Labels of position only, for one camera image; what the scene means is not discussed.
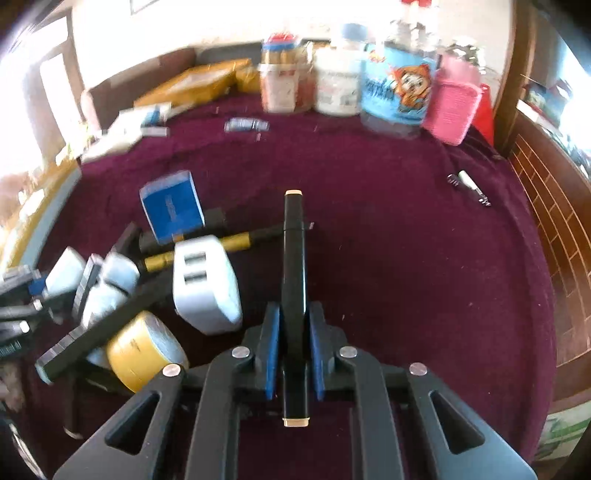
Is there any black marker pen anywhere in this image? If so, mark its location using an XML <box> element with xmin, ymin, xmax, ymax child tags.
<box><xmin>281</xmin><ymin>189</ymin><xmax>310</xmax><ymax>428</ymax></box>

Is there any long black bar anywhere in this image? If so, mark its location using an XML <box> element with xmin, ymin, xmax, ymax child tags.
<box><xmin>35</xmin><ymin>270</ymin><xmax>173</xmax><ymax>385</ymax></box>

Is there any white usb charger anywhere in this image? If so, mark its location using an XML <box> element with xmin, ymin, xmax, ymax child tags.
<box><xmin>172</xmin><ymin>245</ymin><xmax>242</xmax><ymax>335</ymax></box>

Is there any near yellow edged tray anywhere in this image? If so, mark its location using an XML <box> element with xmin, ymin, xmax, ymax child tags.
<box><xmin>1</xmin><ymin>159</ymin><xmax>81</xmax><ymax>271</ymax></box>

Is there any yellow edged tray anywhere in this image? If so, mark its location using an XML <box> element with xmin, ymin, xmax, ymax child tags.
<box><xmin>133</xmin><ymin>58</ymin><xmax>252</xmax><ymax>108</ymax></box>
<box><xmin>1</xmin><ymin>159</ymin><xmax>81</xmax><ymax>271</ymax></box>

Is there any yellow tape roll near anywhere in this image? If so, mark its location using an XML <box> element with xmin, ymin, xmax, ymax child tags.
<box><xmin>105</xmin><ymin>311</ymin><xmax>189</xmax><ymax>393</ymax></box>

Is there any yellow tape roll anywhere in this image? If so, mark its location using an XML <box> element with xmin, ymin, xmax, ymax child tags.
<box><xmin>235</xmin><ymin>66</ymin><xmax>260</xmax><ymax>94</ymax></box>
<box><xmin>105</xmin><ymin>311</ymin><xmax>189</xmax><ymax>393</ymax></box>

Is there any yellow black screwdriver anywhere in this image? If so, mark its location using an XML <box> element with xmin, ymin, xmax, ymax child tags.
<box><xmin>137</xmin><ymin>224</ymin><xmax>283</xmax><ymax>273</ymax></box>

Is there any maroon tablecloth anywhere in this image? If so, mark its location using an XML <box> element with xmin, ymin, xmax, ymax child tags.
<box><xmin>39</xmin><ymin>96</ymin><xmax>556</xmax><ymax>460</ymax></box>

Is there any blue card box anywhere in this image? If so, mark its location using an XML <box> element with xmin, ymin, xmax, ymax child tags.
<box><xmin>139</xmin><ymin>170</ymin><xmax>205</xmax><ymax>244</ymax></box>

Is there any open paper notebook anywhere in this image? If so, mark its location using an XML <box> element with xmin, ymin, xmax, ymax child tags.
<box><xmin>80</xmin><ymin>102</ymin><xmax>172</xmax><ymax>164</ymax></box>

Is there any maroon armchair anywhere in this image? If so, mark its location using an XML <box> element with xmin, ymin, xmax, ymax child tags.
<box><xmin>80</xmin><ymin>48</ymin><xmax>197</xmax><ymax>131</ymax></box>

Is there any small light blue box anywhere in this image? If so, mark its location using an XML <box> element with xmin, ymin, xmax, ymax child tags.
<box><xmin>140</xmin><ymin>105</ymin><xmax>161</xmax><ymax>128</ymax></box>

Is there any small metal clip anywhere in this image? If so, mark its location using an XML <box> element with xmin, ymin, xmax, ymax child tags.
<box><xmin>447</xmin><ymin>170</ymin><xmax>492</xmax><ymax>207</ymax></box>

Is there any small blue foil packet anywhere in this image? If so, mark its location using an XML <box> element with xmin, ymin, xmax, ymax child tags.
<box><xmin>223</xmin><ymin>117</ymin><xmax>270</xmax><ymax>133</ymax></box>

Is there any far yellow edged tray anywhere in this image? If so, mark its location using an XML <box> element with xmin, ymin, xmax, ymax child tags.
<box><xmin>133</xmin><ymin>58</ymin><xmax>252</xmax><ymax>108</ymax></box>

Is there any yellow tape roll far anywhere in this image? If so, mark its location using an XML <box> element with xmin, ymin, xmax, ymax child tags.
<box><xmin>235</xmin><ymin>66</ymin><xmax>260</xmax><ymax>94</ymax></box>

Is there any pink knitted holder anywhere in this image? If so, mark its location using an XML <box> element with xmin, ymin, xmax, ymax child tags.
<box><xmin>422</xmin><ymin>53</ymin><xmax>482</xmax><ymax>146</ymax></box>

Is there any blue cartoon jar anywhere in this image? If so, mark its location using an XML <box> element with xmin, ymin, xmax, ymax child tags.
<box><xmin>361</xmin><ymin>41</ymin><xmax>438</xmax><ymax>138</ymax></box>

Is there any gold labelled jar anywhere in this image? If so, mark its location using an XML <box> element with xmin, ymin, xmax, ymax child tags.
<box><xmin>257</xmin><ymin>32</ymin><xmax>315</xmax><ymax>114</ymax></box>

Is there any white plastic tub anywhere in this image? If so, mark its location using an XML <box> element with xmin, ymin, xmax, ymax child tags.
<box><xmin>314</xmin><ymin>23</ymin><xmax>368</xmax><ymax>117</ymax></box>

